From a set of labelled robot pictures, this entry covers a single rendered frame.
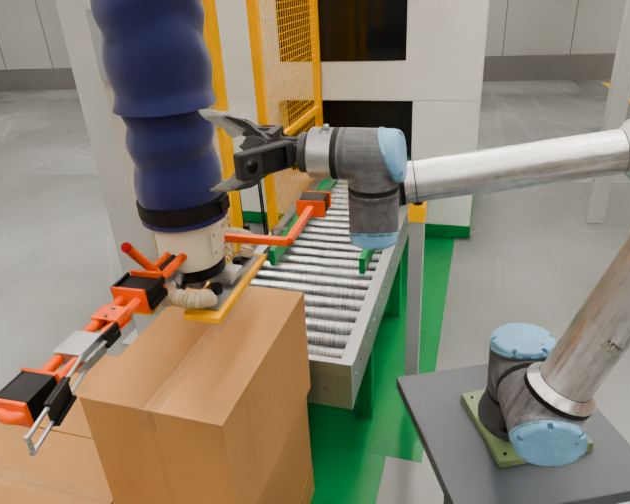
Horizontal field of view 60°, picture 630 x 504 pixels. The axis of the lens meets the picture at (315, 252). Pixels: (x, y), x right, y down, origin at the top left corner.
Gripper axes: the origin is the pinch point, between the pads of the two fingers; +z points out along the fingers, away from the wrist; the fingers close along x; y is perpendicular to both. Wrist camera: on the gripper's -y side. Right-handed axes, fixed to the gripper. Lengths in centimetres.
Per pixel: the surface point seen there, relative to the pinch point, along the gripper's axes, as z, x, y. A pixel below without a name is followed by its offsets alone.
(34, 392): 19.3, -31.1, -33.7
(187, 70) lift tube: 12.1, 11.0, 22.2
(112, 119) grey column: 114, -28, 133
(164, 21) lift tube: 14.3, 21.0, 19.7
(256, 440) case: 2, -83, 10
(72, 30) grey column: 125, 11, 133
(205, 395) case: 11, -63, 3
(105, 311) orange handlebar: 23.1, -32.0, -8.5
